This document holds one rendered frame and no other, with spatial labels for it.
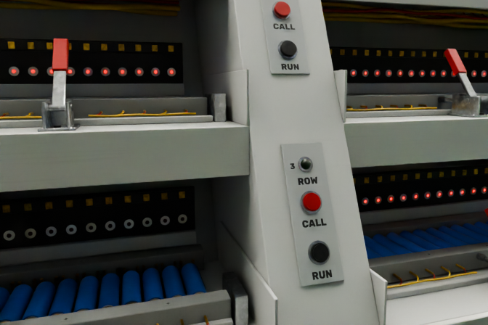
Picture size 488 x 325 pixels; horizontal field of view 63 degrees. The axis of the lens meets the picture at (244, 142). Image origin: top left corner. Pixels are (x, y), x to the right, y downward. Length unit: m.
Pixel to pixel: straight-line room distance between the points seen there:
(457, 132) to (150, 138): 0.32
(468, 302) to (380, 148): 0.17
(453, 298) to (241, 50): 0.32
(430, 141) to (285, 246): 0.20
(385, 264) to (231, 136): 0.22
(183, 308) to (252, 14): 0.28
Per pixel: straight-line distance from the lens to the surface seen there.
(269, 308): 0.34
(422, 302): 0.46
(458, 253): 0.52
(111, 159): 0.35
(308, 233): 0.36
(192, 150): 0.35
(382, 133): 0.42
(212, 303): 0.38
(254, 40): 0.39
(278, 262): 0.35
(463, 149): 0.49
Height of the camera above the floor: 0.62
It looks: 14 degrees up
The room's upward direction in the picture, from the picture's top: 7 degrees counter-clockwise
